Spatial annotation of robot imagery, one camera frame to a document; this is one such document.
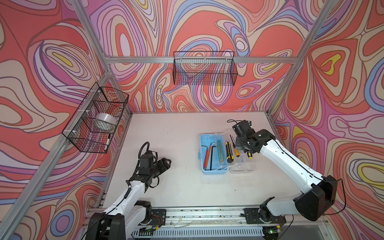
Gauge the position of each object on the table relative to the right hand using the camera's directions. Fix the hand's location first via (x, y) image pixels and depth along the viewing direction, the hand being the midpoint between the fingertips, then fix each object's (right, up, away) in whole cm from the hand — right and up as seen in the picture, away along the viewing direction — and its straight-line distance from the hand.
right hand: (245, 147), depth 80 cm
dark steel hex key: (-16, -8, +16) cm, 24 cm away
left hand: (-43, -10, +7) cm, 44 cm away
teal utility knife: (-12, -6, +7) cm, 15 cm away
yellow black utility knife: (-7, -6, +6) cm, 11 cm away
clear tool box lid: (-2, -8, +4) cm, 9 cm away
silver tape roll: (-70, +14, -9) cm, 72 cm away
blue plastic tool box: (-15, -7, +17) cm, 23 cm away
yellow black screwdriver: (+4, -5, +2) cm, 6 cm away
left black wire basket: (-80, +11, -11) cm, 82 cm away
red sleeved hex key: (-20, -10, +14) cm, 26 cm away
